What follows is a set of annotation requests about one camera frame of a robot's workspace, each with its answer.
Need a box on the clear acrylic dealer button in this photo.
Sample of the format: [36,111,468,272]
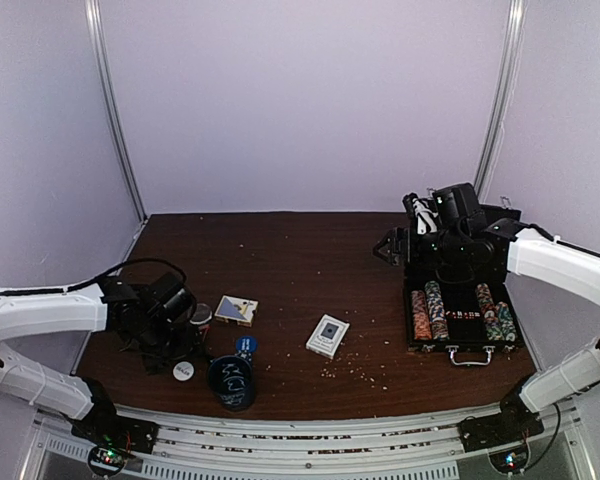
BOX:
[189,303,213,327]

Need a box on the left aluminium frame post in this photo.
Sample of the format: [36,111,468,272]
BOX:
[84,0,148,224]

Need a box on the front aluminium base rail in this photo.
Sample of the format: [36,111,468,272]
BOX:
[19,392,589,480]

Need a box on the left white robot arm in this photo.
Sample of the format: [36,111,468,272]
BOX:
[0,273,204,444]

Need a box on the white dealer button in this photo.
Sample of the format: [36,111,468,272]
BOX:
[172,361,196,382]

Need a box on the dark blue printed cup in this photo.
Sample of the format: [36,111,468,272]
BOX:
[207,355,256,412]

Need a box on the blue round blind button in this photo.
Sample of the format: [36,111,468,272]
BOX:
[235,336,258,357]

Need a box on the green blue chip stack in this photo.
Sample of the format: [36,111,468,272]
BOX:
[425,281,449,341]

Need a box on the black poker chip case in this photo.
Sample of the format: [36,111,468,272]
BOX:
[403,205,525,366]

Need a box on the right aluminium frame post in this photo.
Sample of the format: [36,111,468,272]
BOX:
[474,0,526,202]

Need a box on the aluminium frame post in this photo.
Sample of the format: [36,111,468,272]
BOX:
[84,0,148,224]
[474,0,526,202]

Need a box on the orange black chip stack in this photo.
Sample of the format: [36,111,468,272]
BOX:
[411,290,431,340]
[475,283,497,319]

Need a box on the triangular all in button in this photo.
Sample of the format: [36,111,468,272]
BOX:
[199,324,211,341]

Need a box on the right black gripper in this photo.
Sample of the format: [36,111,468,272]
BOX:
[373,227,467,269]

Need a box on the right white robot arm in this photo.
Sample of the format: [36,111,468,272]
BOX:
[372,183,600,451]

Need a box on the white card deck box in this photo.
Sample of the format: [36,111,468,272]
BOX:
[305,314,350,360]

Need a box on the yellow blue card deck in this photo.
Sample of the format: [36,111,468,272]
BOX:
[214,295,259,327]

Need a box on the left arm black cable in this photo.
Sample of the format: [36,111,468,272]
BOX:
[0,257,189,301]

